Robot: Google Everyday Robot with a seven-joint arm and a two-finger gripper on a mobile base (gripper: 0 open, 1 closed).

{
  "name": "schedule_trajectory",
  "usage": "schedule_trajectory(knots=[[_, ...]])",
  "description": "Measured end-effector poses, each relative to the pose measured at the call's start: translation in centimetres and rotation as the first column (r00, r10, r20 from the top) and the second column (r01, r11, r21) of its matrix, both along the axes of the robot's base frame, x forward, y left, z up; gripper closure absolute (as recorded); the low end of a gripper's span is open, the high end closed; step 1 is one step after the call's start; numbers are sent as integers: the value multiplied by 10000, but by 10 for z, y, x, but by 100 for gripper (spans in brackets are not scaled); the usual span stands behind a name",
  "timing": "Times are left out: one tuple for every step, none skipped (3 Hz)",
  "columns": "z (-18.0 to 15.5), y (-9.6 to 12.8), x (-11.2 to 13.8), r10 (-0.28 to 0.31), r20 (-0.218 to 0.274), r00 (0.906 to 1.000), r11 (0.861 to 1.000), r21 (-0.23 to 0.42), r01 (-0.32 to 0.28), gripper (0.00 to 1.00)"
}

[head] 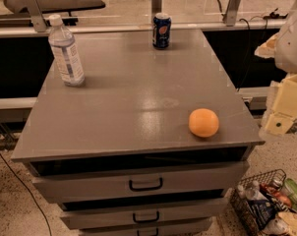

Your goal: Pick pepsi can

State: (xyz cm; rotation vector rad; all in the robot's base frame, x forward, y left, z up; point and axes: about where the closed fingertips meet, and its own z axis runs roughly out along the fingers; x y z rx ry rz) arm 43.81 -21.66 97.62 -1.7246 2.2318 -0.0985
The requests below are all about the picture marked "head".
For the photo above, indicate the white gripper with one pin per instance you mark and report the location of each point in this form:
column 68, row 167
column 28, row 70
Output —
column 292, row 46

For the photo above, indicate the blue pepsi can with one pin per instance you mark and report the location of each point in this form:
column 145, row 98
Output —
column 161, row 30

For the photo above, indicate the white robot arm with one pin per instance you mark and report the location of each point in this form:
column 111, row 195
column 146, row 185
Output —
column 285, row 55

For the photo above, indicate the orange fruit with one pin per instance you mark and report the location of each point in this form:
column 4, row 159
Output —
column 203, row 123

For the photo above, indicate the green bottle in basket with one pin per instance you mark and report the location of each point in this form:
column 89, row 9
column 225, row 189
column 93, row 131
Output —
column 290, row 190

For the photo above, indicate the small clear bottle in basket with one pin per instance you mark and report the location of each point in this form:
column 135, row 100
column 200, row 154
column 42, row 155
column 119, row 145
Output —
column 251, row 192

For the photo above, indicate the blue snack bag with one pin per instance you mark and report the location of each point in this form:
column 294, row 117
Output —
column 263, row 211

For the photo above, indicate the top grey drawer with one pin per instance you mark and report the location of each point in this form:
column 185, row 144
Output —
column 140, row 182

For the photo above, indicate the grey drawer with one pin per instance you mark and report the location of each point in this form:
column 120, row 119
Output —
column 156, row 229
column 140, row 182
column 129, row 216

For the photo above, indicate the middle grey drawer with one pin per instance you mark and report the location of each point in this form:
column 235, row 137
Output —
column 129, row 216

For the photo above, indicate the bottom grey drawer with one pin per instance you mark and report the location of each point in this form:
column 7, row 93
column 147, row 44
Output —
column 156, row 229

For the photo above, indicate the grey drawer cabinet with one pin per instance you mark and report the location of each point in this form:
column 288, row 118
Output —
column 133, row 113

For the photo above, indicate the clear plastic water bottle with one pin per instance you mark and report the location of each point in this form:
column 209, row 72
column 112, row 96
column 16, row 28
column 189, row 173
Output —
column 66, row 54

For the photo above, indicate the right metal bracket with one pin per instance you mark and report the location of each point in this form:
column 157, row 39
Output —
column 230, row 15

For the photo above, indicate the metal bracket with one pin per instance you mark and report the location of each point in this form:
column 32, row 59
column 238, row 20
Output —
column 156, row 6
column 37, row 20
column 230, row 15

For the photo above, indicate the wire basket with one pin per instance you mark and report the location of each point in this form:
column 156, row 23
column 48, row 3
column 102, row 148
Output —
column 285, row 221

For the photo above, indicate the middle metal bracket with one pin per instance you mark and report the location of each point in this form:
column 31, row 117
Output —
column 156, row 6

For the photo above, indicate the left metal bracket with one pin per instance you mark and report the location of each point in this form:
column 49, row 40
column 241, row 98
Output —
column 37, row 20

